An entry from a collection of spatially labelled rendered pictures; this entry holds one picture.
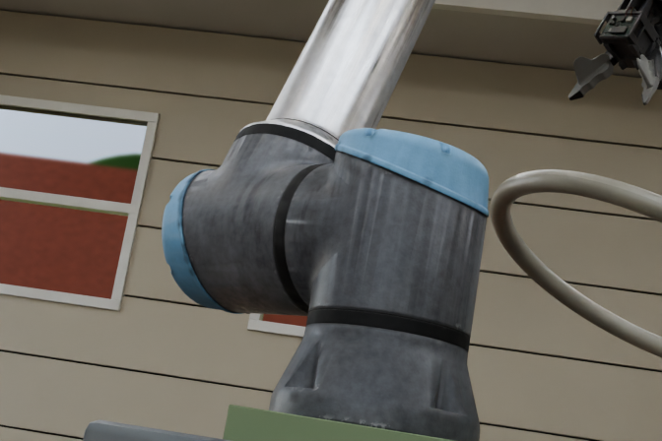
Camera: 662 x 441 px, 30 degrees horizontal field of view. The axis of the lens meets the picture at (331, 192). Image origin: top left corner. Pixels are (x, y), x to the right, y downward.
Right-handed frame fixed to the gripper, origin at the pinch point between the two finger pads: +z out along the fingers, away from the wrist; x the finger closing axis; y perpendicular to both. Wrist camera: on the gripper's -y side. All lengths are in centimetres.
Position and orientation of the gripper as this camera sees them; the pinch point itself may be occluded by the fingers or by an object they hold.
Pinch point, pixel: (607, 105)
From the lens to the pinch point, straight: 202.8
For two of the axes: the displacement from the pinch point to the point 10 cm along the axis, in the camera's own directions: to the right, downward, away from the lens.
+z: -5.1, 8.0, -3.1
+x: 6.4, 1.1, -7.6
